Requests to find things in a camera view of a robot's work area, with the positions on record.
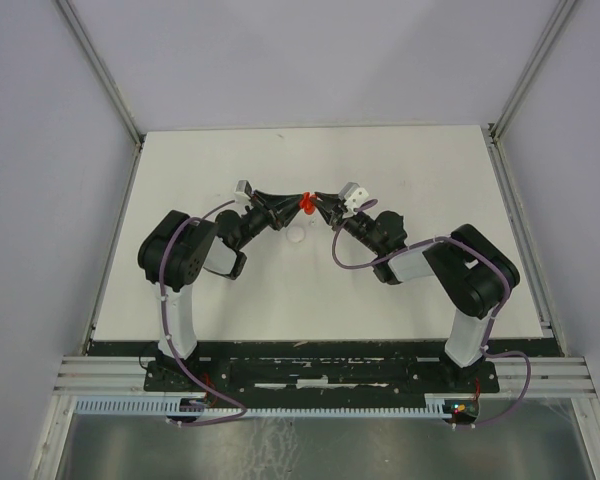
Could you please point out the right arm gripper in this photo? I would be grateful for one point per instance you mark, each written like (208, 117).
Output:
(334, 217)

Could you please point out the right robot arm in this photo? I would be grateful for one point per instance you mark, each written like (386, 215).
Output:
(476, 276)

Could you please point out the left aluminium frame post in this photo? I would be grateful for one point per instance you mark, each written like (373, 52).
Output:
(77, 27)

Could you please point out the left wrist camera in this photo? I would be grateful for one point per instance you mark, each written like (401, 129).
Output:
(243, 192)

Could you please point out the right aluminium frame post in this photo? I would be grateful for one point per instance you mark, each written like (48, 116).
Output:
(550, 36)

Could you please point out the orange round charging case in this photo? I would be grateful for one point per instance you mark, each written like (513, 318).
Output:
(307, 204)

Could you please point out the aluminium frame post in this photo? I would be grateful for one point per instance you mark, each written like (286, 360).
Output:
(550, 36)
(77, 27)

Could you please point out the white round charging case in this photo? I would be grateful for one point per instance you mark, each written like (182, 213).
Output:
(296, 234)

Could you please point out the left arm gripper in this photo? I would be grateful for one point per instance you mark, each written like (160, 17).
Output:
(276, 219)

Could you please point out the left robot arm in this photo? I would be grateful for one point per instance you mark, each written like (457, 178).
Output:
(180, 247)

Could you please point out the front aluminium rail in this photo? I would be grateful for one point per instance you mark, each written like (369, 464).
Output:
(497, 378)

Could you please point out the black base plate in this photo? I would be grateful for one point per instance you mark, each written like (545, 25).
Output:
(326, 349)

